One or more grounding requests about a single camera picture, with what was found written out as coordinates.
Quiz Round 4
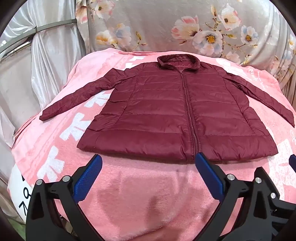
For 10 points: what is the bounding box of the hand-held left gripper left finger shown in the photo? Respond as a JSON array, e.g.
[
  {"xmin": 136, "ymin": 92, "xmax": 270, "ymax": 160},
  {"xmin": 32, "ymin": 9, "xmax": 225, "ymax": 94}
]
[{"xmin": 26, "ymin": 153, "xmax": 103, "ymax": 241}]

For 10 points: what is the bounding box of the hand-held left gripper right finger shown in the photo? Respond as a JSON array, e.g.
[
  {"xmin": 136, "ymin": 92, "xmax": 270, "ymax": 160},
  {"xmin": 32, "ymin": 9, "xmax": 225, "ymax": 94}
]
[{"xmin": 195, "ymin": 152, "xmax": 286, "ymax": 241}]

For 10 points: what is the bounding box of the maroon quilted puffer jacket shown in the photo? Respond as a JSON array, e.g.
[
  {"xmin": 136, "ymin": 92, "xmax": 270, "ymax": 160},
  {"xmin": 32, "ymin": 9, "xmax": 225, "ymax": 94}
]
[{"xmin": 39, "ymin": 55, "xmax": 295, "ymax": 165}]

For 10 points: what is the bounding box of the pink printed fleece blanket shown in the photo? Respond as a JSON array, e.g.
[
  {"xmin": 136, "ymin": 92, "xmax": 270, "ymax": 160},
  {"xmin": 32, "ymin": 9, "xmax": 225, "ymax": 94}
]
[{"xmin": 7, "ymin": 47, "xmax": 296, "ymax": 241}]

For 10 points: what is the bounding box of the silver satin curtain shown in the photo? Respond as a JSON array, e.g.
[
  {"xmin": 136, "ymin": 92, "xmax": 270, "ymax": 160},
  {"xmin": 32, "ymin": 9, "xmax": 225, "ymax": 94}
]
[{"xmin": 0, "ymin": 0, "xmax": 89, "ymax": 186}]

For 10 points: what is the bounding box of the grey floral cloth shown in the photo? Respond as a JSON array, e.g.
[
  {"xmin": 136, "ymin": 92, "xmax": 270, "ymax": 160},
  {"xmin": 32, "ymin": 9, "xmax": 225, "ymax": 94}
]
[{"xmin": 75, "ymin": 0, "xmax": 296, "ymax": 91}]

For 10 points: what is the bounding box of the grey curtain strap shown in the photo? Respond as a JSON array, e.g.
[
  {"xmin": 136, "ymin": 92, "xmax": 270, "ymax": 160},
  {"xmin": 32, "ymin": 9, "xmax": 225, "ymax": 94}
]
[{"xmin": 0, "ymin": 18, "xmax": 78, "ymax": 54}]

